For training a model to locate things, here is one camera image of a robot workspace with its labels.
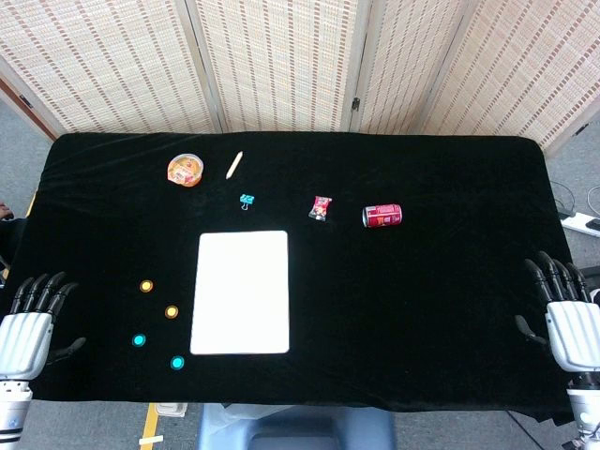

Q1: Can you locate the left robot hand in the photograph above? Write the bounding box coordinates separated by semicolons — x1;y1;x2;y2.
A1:
0;270;88;382

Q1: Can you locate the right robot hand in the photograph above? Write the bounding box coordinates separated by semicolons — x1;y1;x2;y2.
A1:
514;250;600;374

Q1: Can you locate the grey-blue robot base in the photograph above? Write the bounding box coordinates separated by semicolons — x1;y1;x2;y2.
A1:
195;403;398;450

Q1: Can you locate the black bulky object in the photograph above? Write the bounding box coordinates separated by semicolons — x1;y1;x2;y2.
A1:
0;201;27;282

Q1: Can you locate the white power strip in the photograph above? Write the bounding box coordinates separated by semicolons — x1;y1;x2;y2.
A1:
561;211;600;238

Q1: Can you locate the yellow floor tape line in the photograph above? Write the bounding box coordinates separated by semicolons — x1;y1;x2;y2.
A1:
140;403;160;450

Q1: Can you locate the black velvet tablecloth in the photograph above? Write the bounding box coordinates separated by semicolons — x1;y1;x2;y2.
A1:
2;131;587;426

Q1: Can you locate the white magnetic board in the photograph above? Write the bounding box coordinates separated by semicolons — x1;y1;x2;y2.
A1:
188;230;291;356

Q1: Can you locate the red soda can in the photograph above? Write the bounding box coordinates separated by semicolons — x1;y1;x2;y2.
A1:
362;202;404;229

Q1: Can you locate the orange jelly cup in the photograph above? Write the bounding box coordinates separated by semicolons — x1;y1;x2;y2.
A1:
166;153;205;189

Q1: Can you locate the bamboo screen panel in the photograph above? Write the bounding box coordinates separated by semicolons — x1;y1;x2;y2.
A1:
419;0;600;156
349;0;474;136
185;0;371;134
0;0;225;141

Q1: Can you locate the wooden pencil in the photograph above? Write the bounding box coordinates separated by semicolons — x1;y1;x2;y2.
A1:
225;150;245;180

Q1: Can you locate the red snack packet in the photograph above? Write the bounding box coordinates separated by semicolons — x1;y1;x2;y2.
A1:
307;195;334;222

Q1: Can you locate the black floor cable loop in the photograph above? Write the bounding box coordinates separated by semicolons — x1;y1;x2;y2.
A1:
547;180;578;218

